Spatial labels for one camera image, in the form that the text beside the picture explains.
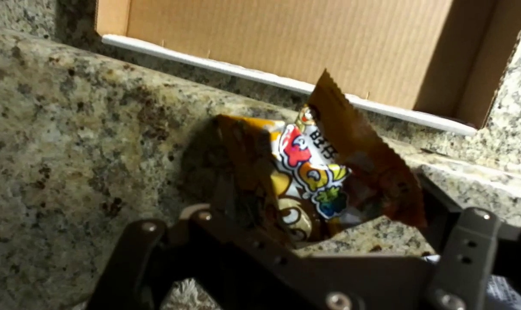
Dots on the flat cardboard box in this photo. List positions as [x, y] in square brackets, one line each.
[272, 45]

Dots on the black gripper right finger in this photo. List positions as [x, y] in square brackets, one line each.
[468, 258]

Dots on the small yellow toy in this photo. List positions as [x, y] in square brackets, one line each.
[313, 165]

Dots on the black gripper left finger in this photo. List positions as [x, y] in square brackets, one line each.
[158, 263]

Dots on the silver snack packet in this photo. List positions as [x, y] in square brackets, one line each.
[505, 294]

